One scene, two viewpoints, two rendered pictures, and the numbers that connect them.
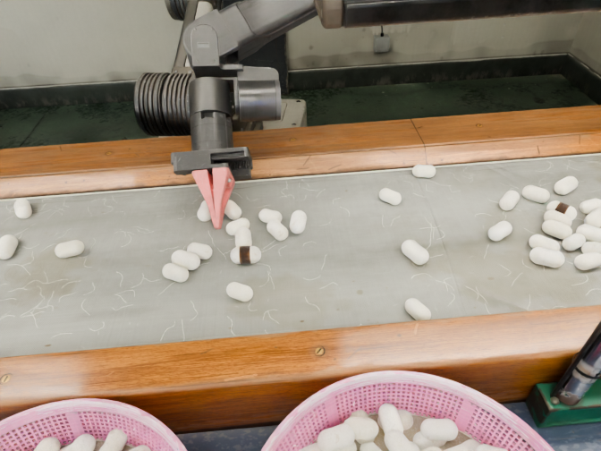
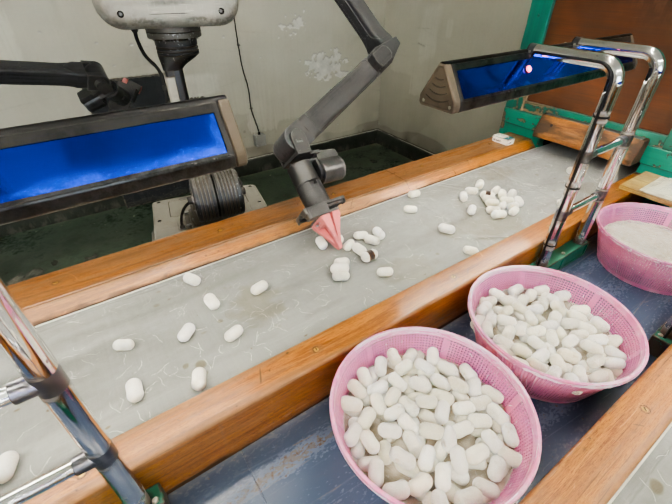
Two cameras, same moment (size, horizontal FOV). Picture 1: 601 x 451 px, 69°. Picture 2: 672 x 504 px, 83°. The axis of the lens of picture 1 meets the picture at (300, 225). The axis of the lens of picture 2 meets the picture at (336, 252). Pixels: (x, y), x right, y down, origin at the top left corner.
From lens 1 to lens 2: 0.48 m
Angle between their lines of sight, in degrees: 25
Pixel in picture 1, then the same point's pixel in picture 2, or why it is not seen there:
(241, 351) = (420, 290)
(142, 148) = (242, 221)
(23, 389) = (333, 348)
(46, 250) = (238, 295)
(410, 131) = (391, 175)
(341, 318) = (440, 266)
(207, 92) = (308, 168)
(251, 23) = (317, 124)
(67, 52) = not seen: outside the picture
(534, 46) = (357, 127)
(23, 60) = not seen: outside the picture
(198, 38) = (295, 136)
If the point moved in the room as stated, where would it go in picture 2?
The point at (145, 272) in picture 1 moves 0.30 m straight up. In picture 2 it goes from (319, 283) to (313, 128)
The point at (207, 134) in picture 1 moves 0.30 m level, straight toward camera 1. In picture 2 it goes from (319, 193) to (442, 254)
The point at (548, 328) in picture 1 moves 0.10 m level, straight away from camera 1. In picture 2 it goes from (526, 237) to (518, 214)
